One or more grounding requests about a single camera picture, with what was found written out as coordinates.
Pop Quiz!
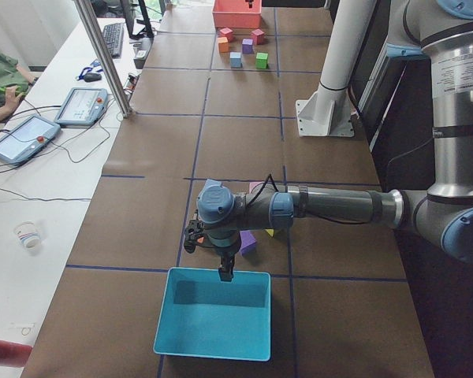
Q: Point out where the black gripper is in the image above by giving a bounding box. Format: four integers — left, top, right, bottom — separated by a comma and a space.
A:
184, 217, 237, 282

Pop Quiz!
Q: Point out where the light blue foam block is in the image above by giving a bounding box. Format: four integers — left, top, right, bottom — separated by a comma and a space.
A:
229, 51, 242, 69

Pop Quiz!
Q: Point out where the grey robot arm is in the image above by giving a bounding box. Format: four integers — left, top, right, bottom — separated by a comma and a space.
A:
184, 1, 473, 281

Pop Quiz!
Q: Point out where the purple foam block near bin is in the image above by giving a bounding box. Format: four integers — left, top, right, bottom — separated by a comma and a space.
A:
240, 230, 257, 256

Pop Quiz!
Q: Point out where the teal plastic bin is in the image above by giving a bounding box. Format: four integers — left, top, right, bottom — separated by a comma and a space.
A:
153, 267, 271, 361

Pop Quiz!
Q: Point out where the pink foam block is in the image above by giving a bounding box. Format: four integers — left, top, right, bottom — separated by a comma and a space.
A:
248, 181, 262, 193

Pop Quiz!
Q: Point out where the paper cup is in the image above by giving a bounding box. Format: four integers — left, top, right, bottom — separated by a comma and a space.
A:
13, 221, 41, 252

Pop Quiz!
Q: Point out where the green foam block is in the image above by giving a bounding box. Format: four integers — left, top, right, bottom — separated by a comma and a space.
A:
255, 52, 269, 70

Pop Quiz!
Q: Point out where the teach pendant far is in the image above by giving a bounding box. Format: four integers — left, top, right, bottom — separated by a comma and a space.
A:
54, 87, 109, 128

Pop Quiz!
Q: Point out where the teach pendant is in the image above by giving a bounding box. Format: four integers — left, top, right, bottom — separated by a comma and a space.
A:
54, 87, 109, 128
0, 115, 61, 165

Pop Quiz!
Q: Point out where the orange foam block far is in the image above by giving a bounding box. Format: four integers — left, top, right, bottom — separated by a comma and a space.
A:
217, 37, 229, 54

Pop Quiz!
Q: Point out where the purple foam block far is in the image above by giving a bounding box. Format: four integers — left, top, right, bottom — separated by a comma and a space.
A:
241, 39, 254, 54

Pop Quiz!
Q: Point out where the black computer mouse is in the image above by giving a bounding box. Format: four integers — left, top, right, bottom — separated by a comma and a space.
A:
83, 72, 102, 83

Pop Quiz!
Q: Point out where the red foam block right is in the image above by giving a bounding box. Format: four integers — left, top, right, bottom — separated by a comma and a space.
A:
251, 28, 266, 46

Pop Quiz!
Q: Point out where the red foam block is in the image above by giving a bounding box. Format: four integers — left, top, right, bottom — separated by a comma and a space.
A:
251, 28, 266, 46
218, 28, 234, 42

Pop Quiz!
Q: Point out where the red foam block left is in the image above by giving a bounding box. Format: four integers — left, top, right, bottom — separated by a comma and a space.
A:
218, 28, 234, 42

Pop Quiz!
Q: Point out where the black power adapter box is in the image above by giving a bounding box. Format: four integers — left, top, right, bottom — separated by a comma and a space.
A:
133, 37, 154, 69

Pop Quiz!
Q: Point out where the teach pendant near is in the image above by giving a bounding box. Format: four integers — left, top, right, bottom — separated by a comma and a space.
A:
0, 115, 61, 165

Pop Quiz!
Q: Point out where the red object at corner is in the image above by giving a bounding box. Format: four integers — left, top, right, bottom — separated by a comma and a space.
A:
0, 340, 32, 368

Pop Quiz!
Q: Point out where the salmon pink plastic bin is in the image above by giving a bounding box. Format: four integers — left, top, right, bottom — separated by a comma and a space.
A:
212, 0, 262, 28

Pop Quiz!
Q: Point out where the black keyboard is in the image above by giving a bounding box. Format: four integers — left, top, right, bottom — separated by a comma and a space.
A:
102, 23, 124, 58

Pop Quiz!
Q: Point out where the person in green shirt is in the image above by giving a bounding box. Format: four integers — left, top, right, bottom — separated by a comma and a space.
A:
0, 52, 37, 123

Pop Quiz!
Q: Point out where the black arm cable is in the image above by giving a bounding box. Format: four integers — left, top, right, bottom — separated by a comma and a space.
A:
246, 172, 277, 208

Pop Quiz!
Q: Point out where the white mounting post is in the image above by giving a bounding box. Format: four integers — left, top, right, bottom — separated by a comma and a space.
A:
296, 0, 377, 138

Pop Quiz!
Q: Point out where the aluminium frame post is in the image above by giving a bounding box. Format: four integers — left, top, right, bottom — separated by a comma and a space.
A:
73, 0, 132, 118

